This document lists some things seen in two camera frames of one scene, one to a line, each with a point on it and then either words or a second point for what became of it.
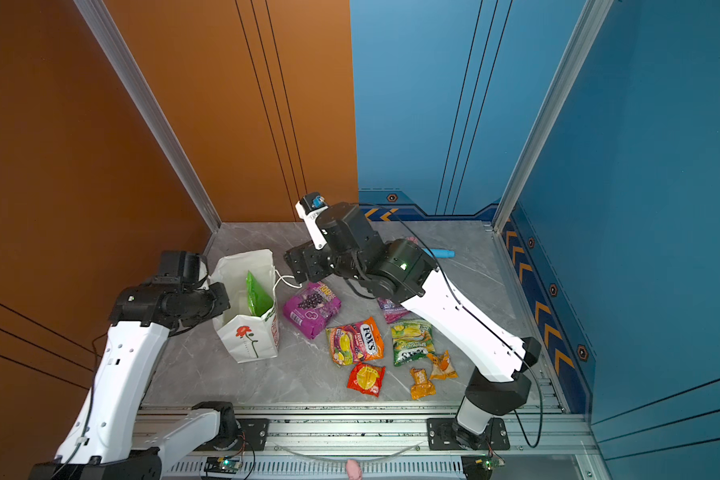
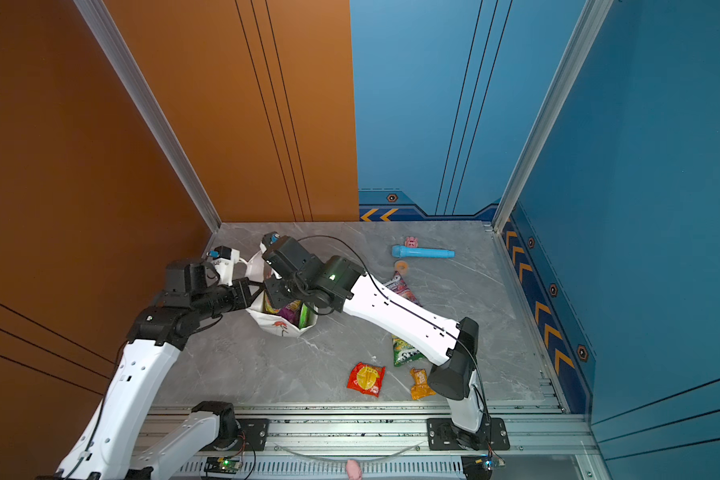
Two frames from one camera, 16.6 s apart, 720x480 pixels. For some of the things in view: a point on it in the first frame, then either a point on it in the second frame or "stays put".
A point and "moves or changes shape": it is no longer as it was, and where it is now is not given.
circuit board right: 480,467 stays put
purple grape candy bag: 312,308 moves or changes shape
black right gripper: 298,265 -> 272,286
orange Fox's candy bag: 356,342 -> 269,308
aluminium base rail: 397,442 stays put
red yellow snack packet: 366,378 stays put
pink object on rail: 354,469 stays put
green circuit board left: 222,464 stays put
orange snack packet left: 420,386 stays put
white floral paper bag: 247,337 -> 255,270
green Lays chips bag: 258,300 moves or changes shape
